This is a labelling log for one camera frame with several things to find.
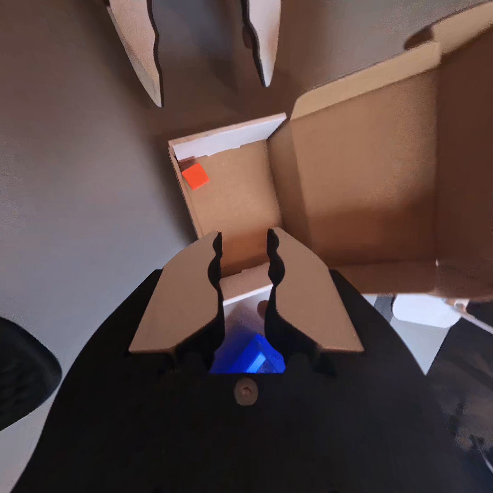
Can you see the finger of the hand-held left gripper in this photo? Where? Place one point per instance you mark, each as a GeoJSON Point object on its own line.
{"type": "Point", "coordinates": [265, 34]}
{"type": "Point", "coordinates": [138, 42]}

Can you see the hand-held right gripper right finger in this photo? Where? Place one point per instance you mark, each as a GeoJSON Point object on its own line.
{"type": "Point", "coordinates": [312, 304]}

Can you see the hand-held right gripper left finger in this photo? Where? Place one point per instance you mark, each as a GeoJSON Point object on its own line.
{"type": "Point", "coordinates": [181, 300]}

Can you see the blue cube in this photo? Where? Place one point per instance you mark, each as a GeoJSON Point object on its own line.
{"type": "Point", "coordinates": [254, 358]}

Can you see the orange cube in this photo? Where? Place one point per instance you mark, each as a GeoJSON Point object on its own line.
{"type": "Point", "coordinates": [195, 176]}

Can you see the brown cardboard box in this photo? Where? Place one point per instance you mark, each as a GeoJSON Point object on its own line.
{"type": "Point", "coordinates": [366, 185]}

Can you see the white object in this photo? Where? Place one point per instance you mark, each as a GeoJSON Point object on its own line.
{"type": "Point", "coordinates": [423, 310]}

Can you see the dark round object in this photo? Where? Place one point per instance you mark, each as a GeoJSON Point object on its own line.
{"type": "Point", "coordinates": [23, 373]}

